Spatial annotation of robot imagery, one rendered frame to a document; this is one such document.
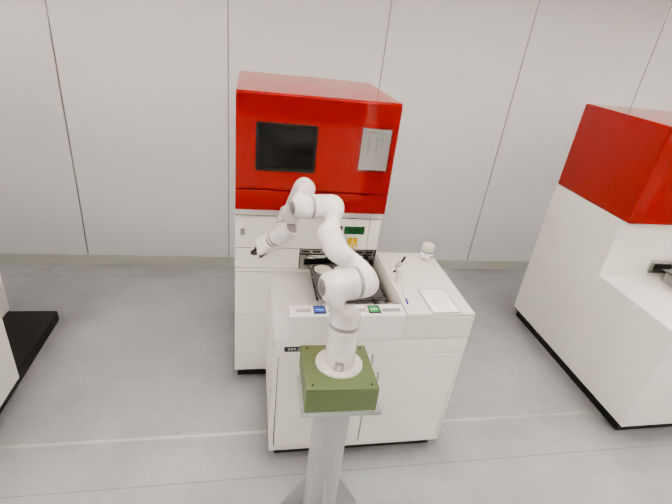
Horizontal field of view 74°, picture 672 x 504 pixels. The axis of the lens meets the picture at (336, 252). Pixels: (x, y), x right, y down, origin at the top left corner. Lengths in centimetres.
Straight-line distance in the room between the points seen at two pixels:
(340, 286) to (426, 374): 99
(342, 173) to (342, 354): 100
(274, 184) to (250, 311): 84
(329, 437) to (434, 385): 72
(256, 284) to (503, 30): 286
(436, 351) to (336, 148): 114
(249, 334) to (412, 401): 106
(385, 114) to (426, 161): 190
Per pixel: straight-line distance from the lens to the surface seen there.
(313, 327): 205
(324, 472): 221
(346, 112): 226
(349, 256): 168
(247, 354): 295
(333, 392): 173
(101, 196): 418
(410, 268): 252
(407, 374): 237
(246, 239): 249
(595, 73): 474
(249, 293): 267
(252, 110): 222
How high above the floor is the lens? 214
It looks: 27 degrees down
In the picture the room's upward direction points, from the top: 7 degrees clockwise
